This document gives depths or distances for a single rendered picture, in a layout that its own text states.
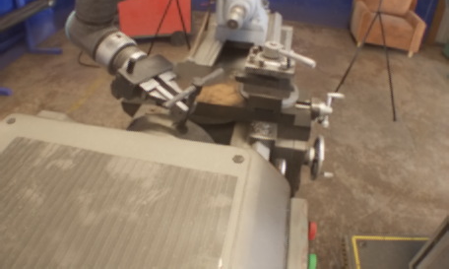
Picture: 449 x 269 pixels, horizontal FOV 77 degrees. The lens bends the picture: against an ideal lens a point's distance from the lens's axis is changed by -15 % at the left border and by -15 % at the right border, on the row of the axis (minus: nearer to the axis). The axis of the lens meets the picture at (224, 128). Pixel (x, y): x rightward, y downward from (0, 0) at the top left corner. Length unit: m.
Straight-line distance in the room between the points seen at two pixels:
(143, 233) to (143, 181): 0.07
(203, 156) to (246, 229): 0.12
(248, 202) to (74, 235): 0.20
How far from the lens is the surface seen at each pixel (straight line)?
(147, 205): 0.38
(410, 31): 4.87
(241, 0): 1.85
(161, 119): 0.71
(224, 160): 0.43
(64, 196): 0.41
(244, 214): 0.37
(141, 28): 4.09
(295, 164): 1.37
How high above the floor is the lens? 1.63
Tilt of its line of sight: 37 degrees down
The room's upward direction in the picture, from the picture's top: 3 degrees clockwise
